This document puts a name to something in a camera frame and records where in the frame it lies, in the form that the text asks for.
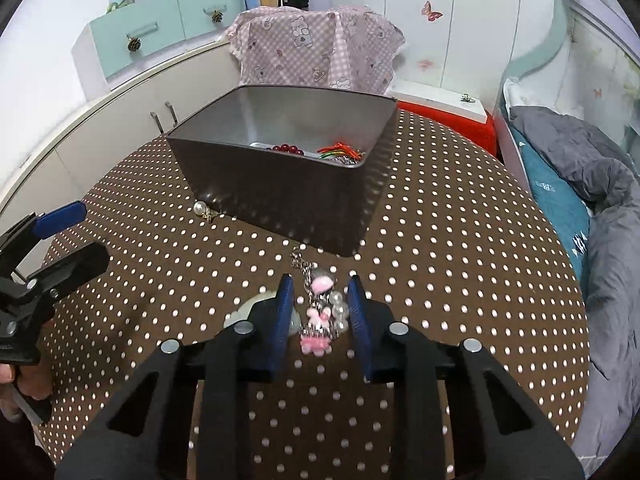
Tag pink charm keychain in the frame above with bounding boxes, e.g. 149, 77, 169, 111
290, 245, 351, 358

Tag person's left hand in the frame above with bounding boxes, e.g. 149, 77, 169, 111
0, 320, 57, 421

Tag brown polka dot tablecloth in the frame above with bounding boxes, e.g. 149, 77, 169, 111
37, 105, 591, 480

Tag red cord bracelet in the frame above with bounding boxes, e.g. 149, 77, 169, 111
317, 141, 368, 160

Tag light blue bunk bed frame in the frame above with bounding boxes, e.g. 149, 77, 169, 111
492, 0, 640, 191

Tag beige low cabinet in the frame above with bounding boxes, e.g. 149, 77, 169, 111
0, 40, 241, 221

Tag grey metal box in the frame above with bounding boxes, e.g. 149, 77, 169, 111
166, 85, 398, 258

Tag red storage box white lid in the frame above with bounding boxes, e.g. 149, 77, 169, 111
385, 77, 496, 156

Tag grey duvet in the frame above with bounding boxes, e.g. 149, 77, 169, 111
507, 105, 640, 466

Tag pink checkered bear cloth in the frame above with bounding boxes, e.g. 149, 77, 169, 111
224, 5, 407, 96

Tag teal drawer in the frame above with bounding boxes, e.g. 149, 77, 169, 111
177, 0, 246, 41
90, 0, 183, 78

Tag dark red bead bracelet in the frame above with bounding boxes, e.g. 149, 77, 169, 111
265, 142, 306, 157

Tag mint drawer shelf unit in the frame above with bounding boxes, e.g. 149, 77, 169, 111
70, 0, 246, 81

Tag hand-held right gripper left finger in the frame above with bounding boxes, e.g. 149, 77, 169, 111
52, 274, 296, 480

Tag teal bed sheet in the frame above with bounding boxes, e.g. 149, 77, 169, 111
510, 125, 593, 306

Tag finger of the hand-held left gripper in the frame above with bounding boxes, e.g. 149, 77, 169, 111
22, 244, 111, 306
0, 201, 87, 281

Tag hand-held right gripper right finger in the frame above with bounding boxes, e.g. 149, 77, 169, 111
346, 275, 586, 480

